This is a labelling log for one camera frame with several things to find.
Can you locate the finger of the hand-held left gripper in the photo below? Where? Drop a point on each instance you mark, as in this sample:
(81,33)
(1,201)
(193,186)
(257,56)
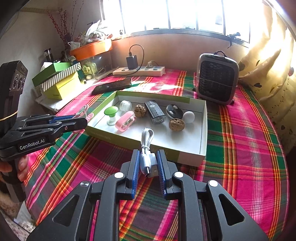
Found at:
(62,118)
(74,124)

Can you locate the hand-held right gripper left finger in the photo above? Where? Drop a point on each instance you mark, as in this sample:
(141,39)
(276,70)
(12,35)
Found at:
(135,171)

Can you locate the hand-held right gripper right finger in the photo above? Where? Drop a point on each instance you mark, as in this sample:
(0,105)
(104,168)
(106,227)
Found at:
(161,173)

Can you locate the small pink plastic clip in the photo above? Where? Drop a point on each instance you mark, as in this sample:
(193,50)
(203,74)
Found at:
(83,110)

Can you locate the shallow green and white box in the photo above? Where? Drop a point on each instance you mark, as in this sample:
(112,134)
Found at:
(182,141)

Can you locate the green mushroom-shaped stopper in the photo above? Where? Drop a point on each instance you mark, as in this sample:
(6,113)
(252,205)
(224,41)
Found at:
(111,111)

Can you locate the pink sealing clip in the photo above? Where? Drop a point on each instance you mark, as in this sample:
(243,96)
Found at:
(124,121)

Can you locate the brown wrinkled walnut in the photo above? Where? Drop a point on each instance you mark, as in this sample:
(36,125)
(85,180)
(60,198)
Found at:
(177,125)
(140,111)

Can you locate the translucent white bulb cap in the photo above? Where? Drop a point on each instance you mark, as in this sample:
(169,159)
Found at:
(125,106)

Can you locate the black bike light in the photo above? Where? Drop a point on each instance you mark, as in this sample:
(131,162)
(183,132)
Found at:
(154,111)

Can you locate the white round ball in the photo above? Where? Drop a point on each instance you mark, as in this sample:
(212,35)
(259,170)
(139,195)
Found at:
(188,117)

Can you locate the round black device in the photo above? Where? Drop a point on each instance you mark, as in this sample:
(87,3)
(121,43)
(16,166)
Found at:
(174,111)

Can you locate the person's left hand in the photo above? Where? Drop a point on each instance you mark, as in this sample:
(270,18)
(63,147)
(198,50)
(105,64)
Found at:
(23,168)

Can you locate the white board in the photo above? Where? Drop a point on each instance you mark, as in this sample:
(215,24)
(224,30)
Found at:
(53,104)

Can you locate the green cardboard box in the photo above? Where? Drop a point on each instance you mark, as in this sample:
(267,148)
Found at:
(49,73)

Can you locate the striped cardboard box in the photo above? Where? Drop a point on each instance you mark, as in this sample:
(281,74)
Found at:
(62,77)

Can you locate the white tissue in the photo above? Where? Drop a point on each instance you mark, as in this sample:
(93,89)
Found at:
(45,66)

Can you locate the dark tumbler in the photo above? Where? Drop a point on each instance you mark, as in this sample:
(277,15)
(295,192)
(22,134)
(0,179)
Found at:
(47,55)

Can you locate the black smartphone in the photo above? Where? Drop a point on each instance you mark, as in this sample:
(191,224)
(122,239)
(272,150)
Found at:
(111,86)

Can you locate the small green packet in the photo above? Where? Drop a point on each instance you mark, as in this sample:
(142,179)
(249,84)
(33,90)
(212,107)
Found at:
(89,70)

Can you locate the orange tray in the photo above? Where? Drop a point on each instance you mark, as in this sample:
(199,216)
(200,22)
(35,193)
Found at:
(91,51)

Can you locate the dried red branches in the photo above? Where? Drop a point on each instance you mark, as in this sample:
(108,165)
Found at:
(63,27)

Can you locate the white power strip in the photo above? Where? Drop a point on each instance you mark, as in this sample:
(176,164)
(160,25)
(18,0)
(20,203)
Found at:
(138,71)

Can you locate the black charger adapter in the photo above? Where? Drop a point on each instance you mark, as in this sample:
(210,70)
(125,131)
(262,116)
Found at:
(131,62)

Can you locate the pile of paper clutter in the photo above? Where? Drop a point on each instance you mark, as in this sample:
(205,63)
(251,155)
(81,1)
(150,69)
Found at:
(93,33)

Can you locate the white plug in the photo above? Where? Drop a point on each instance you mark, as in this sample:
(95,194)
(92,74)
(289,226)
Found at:
(152,64)

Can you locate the grey desktop fan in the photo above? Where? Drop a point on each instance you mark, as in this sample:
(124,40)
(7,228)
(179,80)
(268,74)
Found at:
(216,78)

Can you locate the cream heart-print pillow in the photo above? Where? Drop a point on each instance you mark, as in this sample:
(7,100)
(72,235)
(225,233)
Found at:
(261,74)

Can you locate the barred window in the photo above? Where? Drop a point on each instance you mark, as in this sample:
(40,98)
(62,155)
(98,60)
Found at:
(175,14)

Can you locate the black window latch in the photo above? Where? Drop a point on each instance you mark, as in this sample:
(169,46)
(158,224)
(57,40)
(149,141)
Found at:
(233,38)

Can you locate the cream heart-print curtain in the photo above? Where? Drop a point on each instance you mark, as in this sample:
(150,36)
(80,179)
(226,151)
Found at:
(277,41)

